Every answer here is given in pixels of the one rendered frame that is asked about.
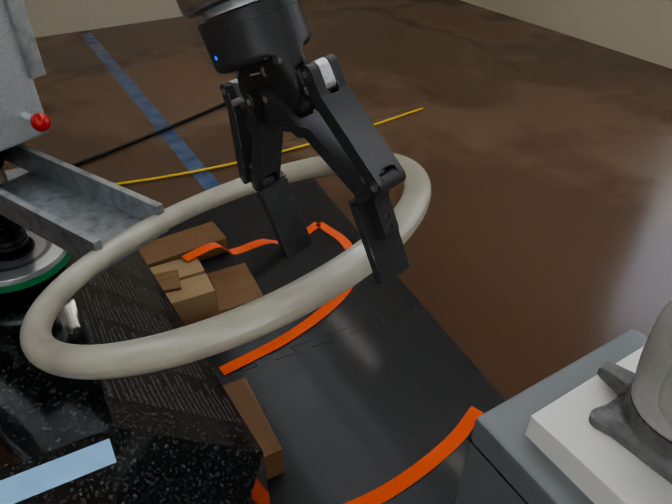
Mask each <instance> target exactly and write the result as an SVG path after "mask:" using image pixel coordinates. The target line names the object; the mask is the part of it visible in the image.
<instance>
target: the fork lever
mask: <svg viewBox="0 0 672 504"><path fill-rule="evenodd" d="M1 153H2V156H3V159H4V160H5V161H7V162H10V163H12V164H14V165H16V166H18V167H20V168H22V169H25V170H27V171H29V172H28V173H26V174H24V175H21V176H19V177H17V178H14V179H12V180H10V181H8V182H5V183H3V184H1V185H0V215H2V216H4V217H6V218H7V219H9V220H11V221H13V222H15V223H17V224H18V225H20V226H22V227H24V228H26V229H27V230H29V231H31V232H33V233H35V234H36V235H38V236H40V237H42V238H44V239H45V240H47V241H49V242H51V243H53V244H54V245H56V246H58V247H60V248H62V249H63V250H65V251H67V252H69V253H71V254H72V255H74V256H76V257H78V258H82V257H83V256H84V255H86V254H87V253H89V252H90V251H92V250H93V251H99V250H101V249H103V247H102V243H104V242H105V241H107V240H109V239H110V238H112V237H113V236H115V235H117V234H118V233H120V232H122V231H124V230H125V229H127V228H129V227H131V226H132V225H134V224H136V223H138V222H140V221H142V220H144V219H145V218H147V217H149V216H151V215H153V214H156V215H158V216H159V215H161V214H162V213H164V208H163V204H162V203H160V202H157V201H155V200H153V199H150V198H148V197H146V196H143V195H141V194H139V193H136V192H134V191H132V190H129V189H127V188H125V187H122V186H120V185H117V184H115V183H113V182H110V181H108V180H106V179H103V178H101V177H99V176H96V175H94V174H92V173H89V172H87V171H85V170H82V169H80V168H78V167H75V166H73V165H71V164H68V163H66V162H64V161H61V160H59V159H57V158H54V157H52V156H50V155H47V154H45V153H43V152H40V151H38V150H36V149H33V148H31V147H29V146H26V145H24V144H22V143H21V144H18V145H16V146H13V147H11V148H8V149H6V150H3V151H1ZM168 231H169V229H168V230H166V231H164V232H162V233H160V234H159V235H157V236H155V237H153V238H151V239H150V240H148V241H146V242H144V243H142V244H141V245H139V246H137V247H136V248H134V249H133V250H131V251H129V252H128V253H126V254H125V255H123V256H122V257H120V258H119V259H117V260H116V261H114V262H113V263H111V264H110V265H109V266H107V267H106V268H105V269H103V270H102V271H104V270H106V269H107V268H109V267H110V266H112V265H113V264H115V263H117V262H118V261H120V260H122V259H123V258H125V257H126V256H128V255H130V254H131V253H133V252H135V251H136V250H138V249H140V248H141V247H143V246H144V245H146V244H148V243H149V242H151V241H153V240H154V239H156V238H158V237H159V236H161V235H162V234H165V233H166V232H168Z"/></svg>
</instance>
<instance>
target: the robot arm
mask: <svg viewBox="0 0 672 504"><path fill-rule="evenodd" d="M176 2H177V4H178V7H179V9H180V11H181V13H182V15H183V16H184V17H186V18H194V17H199V16H202V17H203V19H204V21H205V22H204V23H202V24H200V25H198V29H199V31H200V34H201V36H202V39H203V41H204V44H205V46H206V48H207V51H208V53H209V56H210V58H211V61H212V63H213V66H214V68H215V70H216V71H217V72H218V73H220V74H227V73H231V72H236V76H237V78H236V79H233V80H231V81H228V82H226V83H223V84H221V85H220V90H221V93H222V96H223V99H224V102H225V104H226V107H227V110H228V115H229V120H230V126H231V131H232V137H233V142H234V148H235V153H236V159H237V164H238V170H239V175H240V179H241V181H242V182H243V183H244V184H248V183H251V184H252V187H253V188H254V189H255V190H256V191H258V195H259V197H260V200H261V202H262V204H263V207H264V209H265V212H266V214H267V216H268V219H269V221H270V224H271V226H272V228H273V231H274V233H275V236H276V238H277V241H278V243H279V245H280V248H281V250H282V253H283V255H284V257H285V258H289V259H290V258H291V257H293V256H295V255H296V254H297V253H300V252H301V251H303V250H304V249H306V248H308V247H309V246H311V245H312V241H311V238H310V236H309V233H308V231H307V228H306V225H305V223H304V220H303V218H302V215H301V212H300V210H299V207H298V205H297V202H296V200H295V197H294V194H293V192H292V189H291V187H290V184H289V182H288V179H287V178H284V177H286V175H284V176H283V174H284V173H283V172H282V171H281V170H280V168H281V155H282V142H283V131H285V132H292V133H293V134H294V135H295V136H296V137H298V138H304V139H306V140H307V141H308V143H309V144H310V145H311V146H312V147H313V148H314V150H315V151H316V152H317V153H318V154H319V155H320V156H321V158H322V159H323V160H324V161H325V162H326V163H327V164H328V166H329V167H330V168H331V169H332V170H333V171H334V173H335V174H336V175H337V176H338V177H339V178H340V179H341V181H342V182H343V183H344V184H345V185H346V186H347V187H348V189H349V190H350V191H351V192H352V193H353V194H354V196H355V198H354V199H352V200H351V201H349V202H348V203H349V205H350V208H351V211H352V214H353V217H354V220H355V223H356V226H357V228H358V231H359V234H360V237H361V240H362V243H363V246H364V248H365V251H366V254H367V257H368V260H369V263H370V266H371V269H372V271H373V274H374V277H375V280H376V283H377V284H379V285H383V286H385V285H386V284H387V283H389V282H390V281H391V280H393V279H394V278H396V277H397V276H398V275H400V274H401V273H403V272H404V271H405V270H407V269H408V268H409V267H410V264H409V261H408V258H407V254H406V251H405V248H404V245H403V242H402V239H401V236H400V232H399V225H398V222H397V219H396V216H395V214H394V213H395V212H394V209H393V206H392V203H391V200H390V196H389V190H390V189H391V188H393V187H395V186H396V185H398V184H399V183H401V182H403V181H404V180H405V179H406V173H405V171H404V169H403V168H402V166H401V165H400V163H399V162H398V160H397V159H396V157H395V156H394V154H393V153H392V151H391V150H390V148H389V147H388V145H387V143H386V142H385V140H384V139H383V137H382V136H381V134H380V133H379V131H378V130H377V128H376V127H375V125H374V124H373V122H372V121H371V119H370V118H369V116H368V115H367V113H366V112H365V110H364V109H363V107H362V106H361V104H360V103H359V101H358V99H357V98H356V96H355V95H354V93H353V92H352V90H351V89H350V87H349V86H348V84H347V82H346V79H345V77H344V74H343V72H342V69H341V67H340V64H339V62H338V59H337V57H336V56H335V55H334V54H331V53H330V54H328V55H325V56H323V57H321V58H318V59H316V60H314V61H311V62H309V63H308V62H307V60H306V58H305V56H304V54H303V52H302V47H303V45H305V44H307V43H308V42H309V40H310V38H311V33H310V30H309V27H308V24H307V21H306V18H305V15H304V12H303V9H302V6H301V3H300V0H176ZM329 91H330V93H329ZM314 109H315V110H316V111H317V112H314V113H313V110H314ZM250 164H251V167H250V168H249V166H248V165H250ZM382 169H385V170H386V171H385V172H383V170H382ZM361 178H362V179H363V180H364V182H365V183H364V184H363V182H362V181H361ZM601 368H602V369H601ZM601 368H599V369H598V372H597V374H598V376H599V377H600V378H601V379H602V380H603V381H604V382H605V383H606V384H607V385H608V386H609V387H610V388H611V389H612V390H613V391H614V392H615V393H616V394H617V395H618V396H617V397H616V398H615V399H613V400H612V401H611V402H609V403H608V404H606V405H603V406H600V407H597V408H594V409H593V410H592V411H591V413H590V416H589V423H590V424H591V426H592V427H593V428H595V429H596V430H598V431H600V432H602V433H605V434H607V435H608V436H610V437H612V438H613V439H614V440H616V441H617V442H618V443H619V444H621V445H622V446H623V447H625V448H626V449H627V450H628V451H630V452H631V453H632V454H634V455H635V456H636V457H637V458H639V459H640V460H641V461H642V462H644V463H645V464H646V465H648V466H649V467H650V468H651V469H653V470H654V471H655V472H656V473H658V474H659V475H660V476H662V477H663V478H664V479H665V480H667V481H668V482H669V483H670V484H672V299H671V300H670V301H669V302H668V303H667V305H666V306H665V307H664V309H663V310H662V311H661V313H660V314H659V316H658V318H657V320H656V322H655V324H654V326H653V328H652V330H651V332H650V334H649V336H648V338H647V340H646V343H645V345H644V348H643V350H642V353H641V355H640V359H639V362H638V365H637V368H636V373H634V372H632V371H630V370H628V369H625V368H623V367H621V366H619V365H617V364H615V363H613V362H609V361H606V362H604V363H603V364H602V367H601Z"/></svg>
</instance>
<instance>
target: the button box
mask: <svg viewBox="0 0 672 504"><path fill-rule="evenodd" d="M3 1H4V4H5V7H6V10H7V13H8V16H9V19H10V22H11V25H12V28H13V31H14V34H15V37H16V40H17V43H18V46H19V49H20V52H21V55H22V58H23V61H24V64H25V67H26V70H27V73H28V76H29V78H32V79H35V78H38V77H41V76H44V75H46V71H45V68H44V65H43V62H42V59H41V56H40V53H39V49H38V46H37V43H36V40H35V37H34V34H33V30H32V27H31V24H30V21H29V18H28V15H27V11H26V8H25V5H24V2H23V0H3Z"/></svg>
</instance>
